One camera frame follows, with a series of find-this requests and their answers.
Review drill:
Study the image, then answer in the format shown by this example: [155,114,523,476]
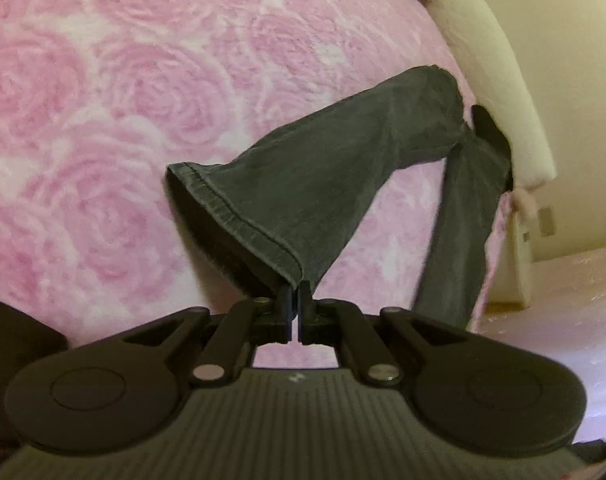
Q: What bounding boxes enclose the pink rose blanket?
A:
[0,0,514,361]

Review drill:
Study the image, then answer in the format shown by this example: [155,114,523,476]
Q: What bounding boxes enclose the dark grey jeans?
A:
[166,66,508,328]

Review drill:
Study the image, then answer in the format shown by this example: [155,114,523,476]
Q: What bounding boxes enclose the black folded cloth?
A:
[471,104,514,192]

